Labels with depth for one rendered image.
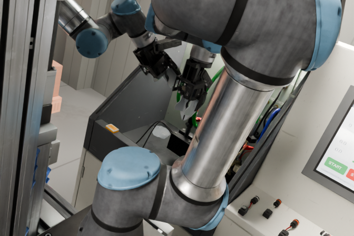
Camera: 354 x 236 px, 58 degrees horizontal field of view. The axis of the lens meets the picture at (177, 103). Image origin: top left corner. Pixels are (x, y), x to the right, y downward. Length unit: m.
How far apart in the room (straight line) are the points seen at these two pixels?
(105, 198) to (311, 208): 0.80
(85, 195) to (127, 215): 0.95
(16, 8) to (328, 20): 0.41
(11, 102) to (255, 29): 0.38
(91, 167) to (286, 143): 0.84
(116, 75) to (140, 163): 3.13
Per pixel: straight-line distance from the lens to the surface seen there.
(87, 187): 1.58
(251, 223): 1.11
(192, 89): 0.94
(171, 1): 0.42
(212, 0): 0.39
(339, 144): 1.22
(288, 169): 1.25
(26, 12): 0.52
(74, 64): 3.92
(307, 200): 1.26
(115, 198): 0.65
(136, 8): 0.96
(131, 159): 0.66
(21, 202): 0.72
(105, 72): 3.86
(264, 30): 0.41
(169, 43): 1.07
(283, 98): 1.49
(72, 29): 0.86
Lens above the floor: 1.64
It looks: 22 degrees down
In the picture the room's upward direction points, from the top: 18 degrees clockwise
